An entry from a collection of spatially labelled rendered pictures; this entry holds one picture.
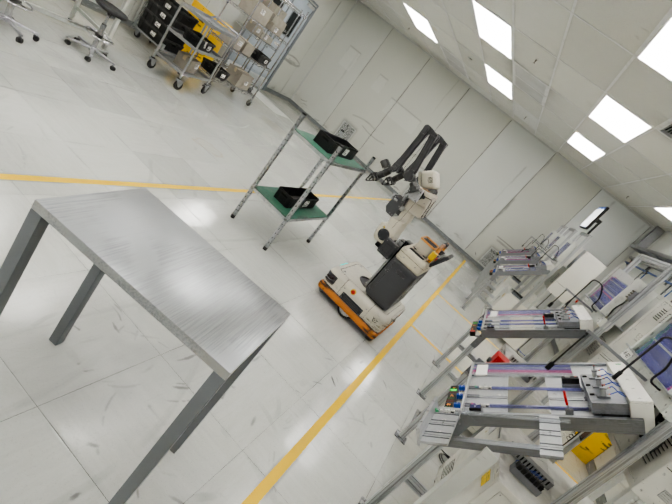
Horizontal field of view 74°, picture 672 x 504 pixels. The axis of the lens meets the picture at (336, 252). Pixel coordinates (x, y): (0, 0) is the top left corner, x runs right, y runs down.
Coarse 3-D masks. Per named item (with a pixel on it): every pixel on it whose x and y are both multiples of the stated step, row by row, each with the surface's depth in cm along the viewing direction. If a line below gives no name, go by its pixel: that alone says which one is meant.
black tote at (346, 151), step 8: (320, 136) 368; (328, 136) 366; (336, 136) 399; (320, 144) 369; (328, 144) 366; (336, 144) 369; (344, 144) 421; (328, 152) 369; (344, 152) 394; (352, 152) 408
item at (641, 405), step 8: (608, 368) 219; (616, 368) 213; (624, 376) 202; (632, 376) 201; (624, 384) 194; (632, 384) 193; (640, 384) 192; (624, 392) 187; (632, 392) 185; (640, 392) 184; (632, 400) 178; (640, 400) 177; (648, 400) 176; (632, 408) 178; (640, 408) 177; (648, 408) 176; (632, 416) 178; (640, 416) 177; (648, 416) 176; (648, 424) 176
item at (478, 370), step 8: (480, 368) 255; (488, 368) 253; (496, 368) 252; (504, 368) 250; (512, 368) 249; (520, 368) 247; (528, 368) 246; (536, 368) 244; (544, 368) 243; (552, 368) 241; (560, 368) 240; (568, 368) 238; (496, 376) 243; (504, 376) 241; (512, 376) 239; (520, 376) 238; (528, 376) 236; (536, 376) 235; (544, 376) 233; (552, 376) 232; (560, 376) 231
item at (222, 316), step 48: (144, 192) 157; (96, 240) 121; (144, 240) 135; (192, 240) 153; (0, 288) 127; (144, 288) 118; (192, 288) 131; (240, 288) 148; (192, 336) 115; (240, 336) 128; (192, 432) 177
